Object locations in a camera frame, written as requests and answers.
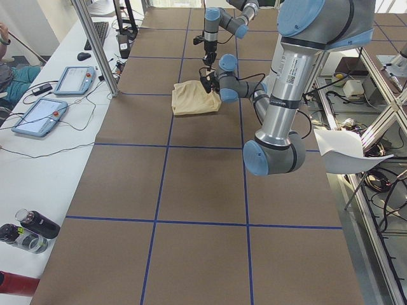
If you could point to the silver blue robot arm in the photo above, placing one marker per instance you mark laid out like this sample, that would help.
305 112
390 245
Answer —
306 28
215 18

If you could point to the beige long-sleeve printed shirt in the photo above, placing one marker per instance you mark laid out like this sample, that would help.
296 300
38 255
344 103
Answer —
190 98

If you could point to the aluminium frame post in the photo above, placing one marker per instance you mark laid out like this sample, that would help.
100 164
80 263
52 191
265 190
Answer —
98 51

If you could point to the seated person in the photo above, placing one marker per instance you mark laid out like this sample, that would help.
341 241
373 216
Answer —
15 82

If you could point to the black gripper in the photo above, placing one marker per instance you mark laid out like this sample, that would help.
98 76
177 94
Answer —
210 47

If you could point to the black computer mouse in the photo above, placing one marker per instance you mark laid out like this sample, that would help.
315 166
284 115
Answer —
83 56

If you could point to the black water bottle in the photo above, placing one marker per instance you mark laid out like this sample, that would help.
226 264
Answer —
37 223

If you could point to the clear dark drink bottle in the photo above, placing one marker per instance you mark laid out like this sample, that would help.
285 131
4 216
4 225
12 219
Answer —
23 238

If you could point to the blue teach pendant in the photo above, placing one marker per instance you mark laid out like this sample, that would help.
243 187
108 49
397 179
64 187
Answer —
75 80
41 117

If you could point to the upper blue teach pendant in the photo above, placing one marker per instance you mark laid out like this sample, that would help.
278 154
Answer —
75 80

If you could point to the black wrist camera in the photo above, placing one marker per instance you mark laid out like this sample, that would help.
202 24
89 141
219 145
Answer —
209 79
198 39

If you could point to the white chair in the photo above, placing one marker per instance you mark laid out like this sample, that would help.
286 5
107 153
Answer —
342 152

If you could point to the red bottle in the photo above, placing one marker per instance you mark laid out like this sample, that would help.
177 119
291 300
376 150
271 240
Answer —
16 284

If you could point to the black keyboard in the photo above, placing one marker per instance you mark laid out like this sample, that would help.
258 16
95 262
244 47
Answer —
102 29

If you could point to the lower blue teach pendant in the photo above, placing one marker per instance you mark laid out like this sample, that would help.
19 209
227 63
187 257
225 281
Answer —
41 117

